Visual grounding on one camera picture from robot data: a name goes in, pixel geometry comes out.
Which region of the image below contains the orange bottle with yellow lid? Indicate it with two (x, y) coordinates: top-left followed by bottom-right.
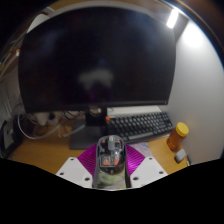
(166, 121), (190, 152)

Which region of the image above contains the bright lamp light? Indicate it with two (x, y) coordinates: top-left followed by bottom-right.
(166, 8), (180, 30)

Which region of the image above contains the landscape print mouse pad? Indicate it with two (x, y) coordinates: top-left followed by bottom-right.
(97, 141), (155, 190)

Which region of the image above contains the small grey earbuds case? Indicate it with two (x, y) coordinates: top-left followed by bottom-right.
(174, 148), (187, 164)

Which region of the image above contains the black computer monitor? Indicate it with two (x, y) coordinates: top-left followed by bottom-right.
(18, 6), (177, 151)

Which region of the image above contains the transparent dark computer mouse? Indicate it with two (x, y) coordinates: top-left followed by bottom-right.
(95, 134), (127, 175)

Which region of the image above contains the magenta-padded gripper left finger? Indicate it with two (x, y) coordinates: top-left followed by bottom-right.
(55, 143), (100, 189)

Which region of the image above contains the white cable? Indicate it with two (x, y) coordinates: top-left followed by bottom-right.
(17, 113), (86, 141)

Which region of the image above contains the white power strip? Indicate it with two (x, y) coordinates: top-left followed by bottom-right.
(31, 112), (56, 127)

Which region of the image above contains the black keyboard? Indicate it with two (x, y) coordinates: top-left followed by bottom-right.
(105, 111), (175, 145)

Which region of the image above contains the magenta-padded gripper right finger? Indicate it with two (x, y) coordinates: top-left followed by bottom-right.
(123, 143), (169, 189)

